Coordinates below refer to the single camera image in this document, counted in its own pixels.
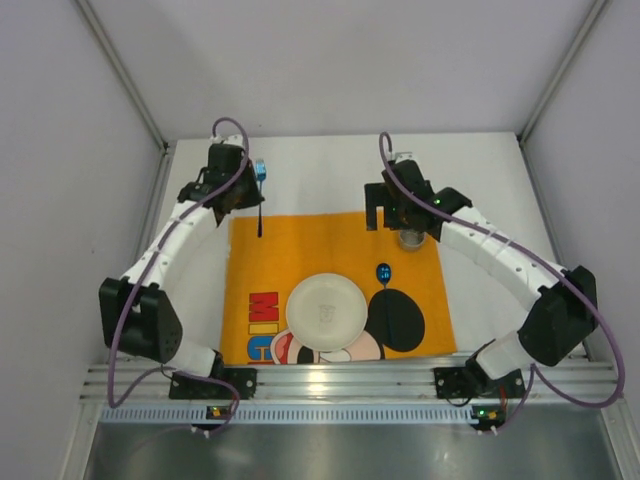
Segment small grey metal cup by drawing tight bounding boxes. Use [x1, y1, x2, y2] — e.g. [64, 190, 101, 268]
[398, 229, 426, 252]

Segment orange cartoon mouse placemat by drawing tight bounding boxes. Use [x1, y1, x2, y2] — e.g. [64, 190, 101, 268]
[220, 212, 457, 365]

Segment cream round plate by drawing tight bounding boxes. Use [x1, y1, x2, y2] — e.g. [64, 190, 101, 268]
[286, 273, 368, 352]

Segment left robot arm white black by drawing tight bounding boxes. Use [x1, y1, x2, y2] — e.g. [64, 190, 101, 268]
[98, 143, 264, 377]

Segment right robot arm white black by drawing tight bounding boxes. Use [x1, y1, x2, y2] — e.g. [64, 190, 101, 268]
[364, 159, 597, 394]

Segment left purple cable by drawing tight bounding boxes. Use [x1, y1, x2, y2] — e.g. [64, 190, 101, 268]
[106, 117, 250, 434]

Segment left aluminium frame post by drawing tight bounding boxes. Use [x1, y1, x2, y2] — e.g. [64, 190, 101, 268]
[71, 0, 168, 152]

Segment aluminium frame post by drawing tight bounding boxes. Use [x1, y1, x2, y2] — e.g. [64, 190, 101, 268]
[516, 0, 612, 146]
[71, 0, 168, 152]

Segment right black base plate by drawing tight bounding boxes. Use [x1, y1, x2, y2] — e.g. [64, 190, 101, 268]
[433, 366, 525, 400]

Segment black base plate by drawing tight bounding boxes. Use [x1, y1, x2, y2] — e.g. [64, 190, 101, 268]
[433, 366, 525, 400]
[168, 367, 257, 400]

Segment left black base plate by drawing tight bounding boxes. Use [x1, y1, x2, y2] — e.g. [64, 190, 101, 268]
[168, 367, 257, 400]

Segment aluminium mounting rail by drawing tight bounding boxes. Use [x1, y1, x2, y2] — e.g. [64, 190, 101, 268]
[79, 351, 626, 402]

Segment perforated grey cable duct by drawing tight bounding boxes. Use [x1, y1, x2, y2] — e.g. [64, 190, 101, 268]
[98, 403, 506, 426]

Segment right aluminium frame post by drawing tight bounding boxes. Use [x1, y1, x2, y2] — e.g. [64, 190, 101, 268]
[516, 0, 612, 146]

